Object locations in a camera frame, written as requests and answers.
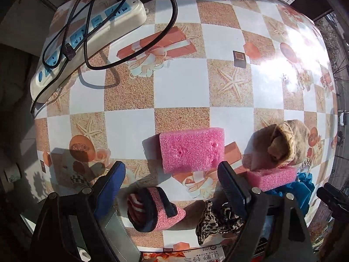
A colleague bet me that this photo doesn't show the beige terry cloth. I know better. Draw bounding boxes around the beige terry cloth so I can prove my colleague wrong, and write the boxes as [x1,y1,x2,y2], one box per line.
[243,119,310,170]

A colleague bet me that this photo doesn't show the white cylindrical container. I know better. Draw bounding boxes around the white cylindrical container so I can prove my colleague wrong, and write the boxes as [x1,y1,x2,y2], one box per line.
[3,163,22,193]

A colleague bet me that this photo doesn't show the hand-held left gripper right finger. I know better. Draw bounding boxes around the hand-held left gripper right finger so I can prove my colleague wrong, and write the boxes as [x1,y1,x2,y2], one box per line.
[217,161,314,262]

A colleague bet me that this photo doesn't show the pink black striped slipper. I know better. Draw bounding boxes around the pink black striped slipper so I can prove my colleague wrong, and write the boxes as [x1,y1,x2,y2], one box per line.
[127,187,186,233]

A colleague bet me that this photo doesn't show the small pink foam sponge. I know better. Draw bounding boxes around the small pink foam sponge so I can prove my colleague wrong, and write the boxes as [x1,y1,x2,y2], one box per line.
[245,166,298,192]

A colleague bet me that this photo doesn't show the white tissue pack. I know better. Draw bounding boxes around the white tissue pack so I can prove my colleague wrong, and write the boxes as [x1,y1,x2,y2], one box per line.
[142,244,227,262]

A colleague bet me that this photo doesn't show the black braided cable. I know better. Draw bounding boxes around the black braided cable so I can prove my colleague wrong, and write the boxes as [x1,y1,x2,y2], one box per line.
[41,0,179,71]

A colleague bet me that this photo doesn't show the large pink foam sponge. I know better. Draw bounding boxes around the large pink foam sponge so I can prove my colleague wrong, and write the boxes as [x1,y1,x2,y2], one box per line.
[159,127,226,174]

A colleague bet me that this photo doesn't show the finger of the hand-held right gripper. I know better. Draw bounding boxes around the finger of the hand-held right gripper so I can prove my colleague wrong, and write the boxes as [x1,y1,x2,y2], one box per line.
[316,182,349,217]

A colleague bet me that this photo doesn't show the fluffy blue cloth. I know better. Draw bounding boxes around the fluffy blue cloth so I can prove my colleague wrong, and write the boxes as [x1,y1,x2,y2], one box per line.
[263,171,315,224]

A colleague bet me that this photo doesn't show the dark wooden furniture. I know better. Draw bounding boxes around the dark wooden furniture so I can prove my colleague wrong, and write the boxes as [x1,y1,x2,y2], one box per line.
[289,0,336,21]

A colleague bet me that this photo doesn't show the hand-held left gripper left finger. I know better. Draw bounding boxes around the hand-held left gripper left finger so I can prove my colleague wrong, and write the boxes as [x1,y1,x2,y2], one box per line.
[29,161,142,262]

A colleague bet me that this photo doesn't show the leopard print cloth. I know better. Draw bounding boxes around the leopard print cloth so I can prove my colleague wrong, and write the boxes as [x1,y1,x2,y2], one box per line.
[196,200,246,246]

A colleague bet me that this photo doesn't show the white power strip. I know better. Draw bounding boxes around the white power strip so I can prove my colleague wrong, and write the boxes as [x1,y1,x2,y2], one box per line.
[29,0,148,118]

